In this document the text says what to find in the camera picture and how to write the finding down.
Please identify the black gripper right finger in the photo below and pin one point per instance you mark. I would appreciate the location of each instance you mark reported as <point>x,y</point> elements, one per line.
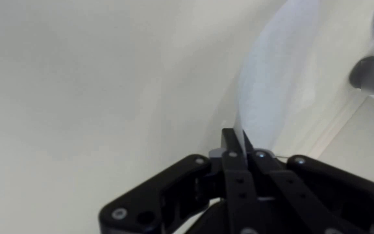
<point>325,186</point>

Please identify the translucent plastic sheet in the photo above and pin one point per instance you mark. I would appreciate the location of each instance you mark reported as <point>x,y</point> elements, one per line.
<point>279,73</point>

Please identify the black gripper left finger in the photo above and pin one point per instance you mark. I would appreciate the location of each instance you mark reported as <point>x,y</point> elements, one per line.
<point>235,182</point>

